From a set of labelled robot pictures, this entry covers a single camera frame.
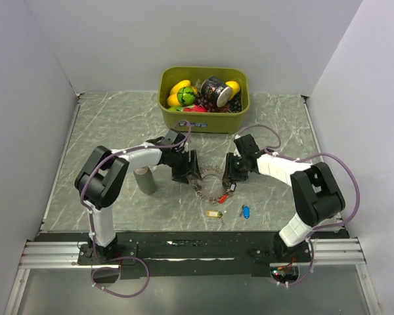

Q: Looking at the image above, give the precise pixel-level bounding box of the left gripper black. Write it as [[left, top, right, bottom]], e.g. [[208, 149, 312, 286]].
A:
[[168, 150, 202, 184]]

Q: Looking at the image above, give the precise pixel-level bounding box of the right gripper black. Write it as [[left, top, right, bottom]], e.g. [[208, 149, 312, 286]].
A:
[[221, 152, 248, 183]]

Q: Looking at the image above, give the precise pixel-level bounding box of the large keyring with small rings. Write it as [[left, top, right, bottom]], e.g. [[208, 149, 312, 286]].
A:
[[192, 166, 232, 205]]

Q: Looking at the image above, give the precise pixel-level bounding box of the red tag key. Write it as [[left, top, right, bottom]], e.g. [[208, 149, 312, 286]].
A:
[[217, 194, 229, 203]]

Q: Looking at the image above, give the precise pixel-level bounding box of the yellow tag key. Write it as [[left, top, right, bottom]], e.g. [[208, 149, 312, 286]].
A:
[[206, 211, 224, 225]]

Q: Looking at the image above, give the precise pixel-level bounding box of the olive green plastic bin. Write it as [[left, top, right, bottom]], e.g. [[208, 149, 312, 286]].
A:
[[158, 66, 250, 134]]

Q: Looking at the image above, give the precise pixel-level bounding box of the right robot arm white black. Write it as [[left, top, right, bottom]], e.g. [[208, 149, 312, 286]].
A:
[[222, 135, 345, 262]]

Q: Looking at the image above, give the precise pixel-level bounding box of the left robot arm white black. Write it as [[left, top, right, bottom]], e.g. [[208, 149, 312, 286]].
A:
[[74, 129, 201, 264]]

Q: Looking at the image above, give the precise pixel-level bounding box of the blue tag key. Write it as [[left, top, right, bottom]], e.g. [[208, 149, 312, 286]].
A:
[[240, 205, 250, 219]]

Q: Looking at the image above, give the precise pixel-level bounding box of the grey bottle with beige cap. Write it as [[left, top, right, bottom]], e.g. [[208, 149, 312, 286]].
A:
[[133, 167, 156, 196]]

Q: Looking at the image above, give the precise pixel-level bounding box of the red toy fruit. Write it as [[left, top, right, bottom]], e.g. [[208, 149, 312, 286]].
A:
[[181, 104, 207, 113]]

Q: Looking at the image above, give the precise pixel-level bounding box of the dark grapes bunch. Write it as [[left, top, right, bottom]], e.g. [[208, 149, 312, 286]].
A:
[[196, 93, 242, 114]]

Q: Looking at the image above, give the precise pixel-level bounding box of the green watermelon toy ball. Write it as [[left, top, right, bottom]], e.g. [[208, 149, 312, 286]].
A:
[[177, 87, 196, 106]]

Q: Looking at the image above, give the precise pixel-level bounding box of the yellow toy mango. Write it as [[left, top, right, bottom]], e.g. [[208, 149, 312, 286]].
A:
[[169, 79, 191, 95]]

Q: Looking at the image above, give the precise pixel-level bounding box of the black paper cup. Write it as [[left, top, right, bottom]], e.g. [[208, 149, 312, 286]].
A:
[[200, 76, 233, 108]]

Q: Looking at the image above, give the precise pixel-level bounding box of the yellow toy lemon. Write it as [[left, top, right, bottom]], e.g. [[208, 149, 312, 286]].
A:
[[225, 81, 240, 99]]

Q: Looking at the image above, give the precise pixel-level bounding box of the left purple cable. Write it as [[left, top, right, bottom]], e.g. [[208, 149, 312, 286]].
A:
[[79, 119, 192, 299]]

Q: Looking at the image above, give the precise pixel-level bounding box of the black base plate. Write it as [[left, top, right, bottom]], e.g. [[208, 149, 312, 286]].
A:
[[77, 231, 311, 280]]

